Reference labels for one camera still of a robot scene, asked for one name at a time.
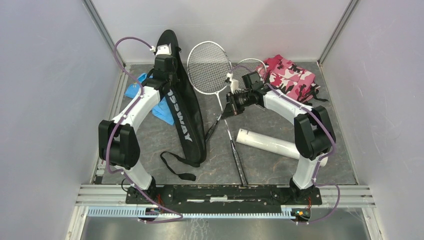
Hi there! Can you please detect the white slotted cable duct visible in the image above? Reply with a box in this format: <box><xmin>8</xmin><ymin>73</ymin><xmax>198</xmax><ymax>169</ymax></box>
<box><xmin>87</xmin><ymin>205</ymin><xmax>295</xmax><ymax>220</ymax></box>

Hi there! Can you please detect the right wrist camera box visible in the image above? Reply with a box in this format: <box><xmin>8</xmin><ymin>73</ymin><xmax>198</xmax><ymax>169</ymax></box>
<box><xmin>225</xmin><ymin>73</ymin><xmax>240</xmax><ymax>94</ymax></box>

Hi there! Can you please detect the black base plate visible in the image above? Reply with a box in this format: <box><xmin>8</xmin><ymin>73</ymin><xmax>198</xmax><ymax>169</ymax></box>
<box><xmin>125</xmin><ymin>184</ymin><xmax>323</xmax><ymax>214</ymax></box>

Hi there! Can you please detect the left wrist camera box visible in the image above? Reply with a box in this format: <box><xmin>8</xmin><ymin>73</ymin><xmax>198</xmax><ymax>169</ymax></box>
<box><xmin>155</xmin><ymin>43</ymin><xmax>172</xmax><ymax>56</ymax></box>

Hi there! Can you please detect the white racket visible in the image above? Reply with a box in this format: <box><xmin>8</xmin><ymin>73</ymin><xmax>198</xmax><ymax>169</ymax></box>
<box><xmin>186</xmin><ymin>41</ymin><xmax>249</xmax><ymax>187</ymax></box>
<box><xmin>205</xmin><ymin>58</ymin><xmax>267</xmax><ymax>143</ymax></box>

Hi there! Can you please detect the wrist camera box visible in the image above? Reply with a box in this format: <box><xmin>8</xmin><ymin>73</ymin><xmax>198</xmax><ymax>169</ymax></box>
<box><xmin>225</xmin><ymin>73</ymin><xmax>240</xmax><ymax>94</ymax></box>
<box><xmin>155</xmin><ymin>43</ymin><xmax>172</xmax><ymax>56</ymax></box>

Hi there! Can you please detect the black racket bag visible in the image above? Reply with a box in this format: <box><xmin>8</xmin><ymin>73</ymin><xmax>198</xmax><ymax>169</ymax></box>
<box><xmin>157</xmin><ymin>29</ymin><xmax>207</xmax><ymax>182</ymax></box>

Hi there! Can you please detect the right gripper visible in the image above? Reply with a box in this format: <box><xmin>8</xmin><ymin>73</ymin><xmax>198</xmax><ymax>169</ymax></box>
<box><xmin>221</xmin><ymin>90</ymin><xmax>253</xmax><ymax>120</ymax></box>

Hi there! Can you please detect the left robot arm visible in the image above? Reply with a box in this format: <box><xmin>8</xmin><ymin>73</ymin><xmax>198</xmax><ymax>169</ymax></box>
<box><xmin>98</xmin><ymin>54</ymin><xmax>178</xmax><ymax>204</ymax></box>

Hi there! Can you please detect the pink camouflage bag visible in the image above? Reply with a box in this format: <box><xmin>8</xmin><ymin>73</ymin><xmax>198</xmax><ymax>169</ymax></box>
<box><xmin>263</xmin><ymin>54</ymin><xmax>328</xmax><ymax>105</ymax></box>

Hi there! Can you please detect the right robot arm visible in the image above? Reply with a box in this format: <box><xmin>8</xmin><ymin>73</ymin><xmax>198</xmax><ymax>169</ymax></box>
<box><xmin>222</xmin><ymin>72</ymin><xmax>336</xmax><ymax>204</ymax></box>

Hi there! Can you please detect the white shuttlecock tube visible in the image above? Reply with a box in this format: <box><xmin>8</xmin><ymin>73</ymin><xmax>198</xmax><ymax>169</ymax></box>
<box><xmin>236</xmin><ymin>129</ymin><xmax>329</xmax><ymax>168</ymax></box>

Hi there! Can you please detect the blue cloth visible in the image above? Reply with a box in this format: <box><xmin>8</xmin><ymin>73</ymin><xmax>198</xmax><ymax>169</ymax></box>
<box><xmin>124</xmin><ymin>82</ymin><xmax>175</xmax><ymax>126</ymax></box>

